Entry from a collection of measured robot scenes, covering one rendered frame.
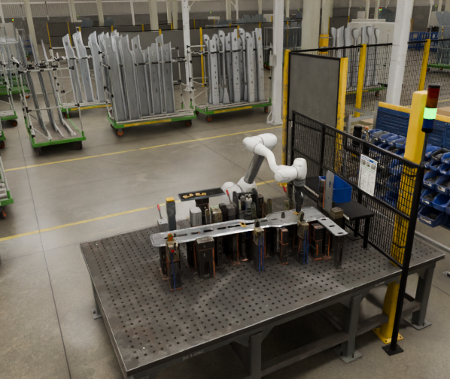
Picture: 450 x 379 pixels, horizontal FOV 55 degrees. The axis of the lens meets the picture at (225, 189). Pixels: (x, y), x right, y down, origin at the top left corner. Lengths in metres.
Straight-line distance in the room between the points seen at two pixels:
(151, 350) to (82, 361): 1.19
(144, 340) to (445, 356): 2.35
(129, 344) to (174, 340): 0.27
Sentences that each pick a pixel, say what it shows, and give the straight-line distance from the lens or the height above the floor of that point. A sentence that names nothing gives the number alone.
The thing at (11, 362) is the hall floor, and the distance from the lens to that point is 4.05.
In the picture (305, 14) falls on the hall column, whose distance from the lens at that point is 10.99.
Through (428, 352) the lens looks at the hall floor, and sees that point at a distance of 3.96.
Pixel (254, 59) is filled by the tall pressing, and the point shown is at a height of 1.35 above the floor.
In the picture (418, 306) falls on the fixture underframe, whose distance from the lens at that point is 4.04.
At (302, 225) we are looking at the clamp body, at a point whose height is 1.04.
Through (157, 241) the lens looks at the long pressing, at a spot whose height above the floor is 1.00.
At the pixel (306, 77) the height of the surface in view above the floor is 1.69.
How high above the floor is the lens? 2.53
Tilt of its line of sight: 23 degrees down
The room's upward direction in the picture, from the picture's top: 2 degrees counter-clockwise
